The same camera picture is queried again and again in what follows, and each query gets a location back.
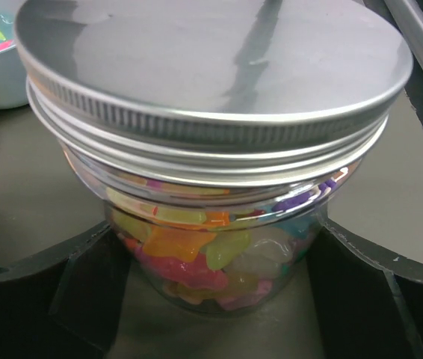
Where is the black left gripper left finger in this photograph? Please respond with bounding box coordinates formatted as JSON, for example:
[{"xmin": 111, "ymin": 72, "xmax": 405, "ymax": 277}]
[{"xmin": 0, "ymin": 223, "xmax": 131, "ymax": 358}]

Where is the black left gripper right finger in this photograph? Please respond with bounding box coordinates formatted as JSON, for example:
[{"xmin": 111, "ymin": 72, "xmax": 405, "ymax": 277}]
[{"xmin": 306, "ymin": 217, "xmax": 423, "ymax": 358}]

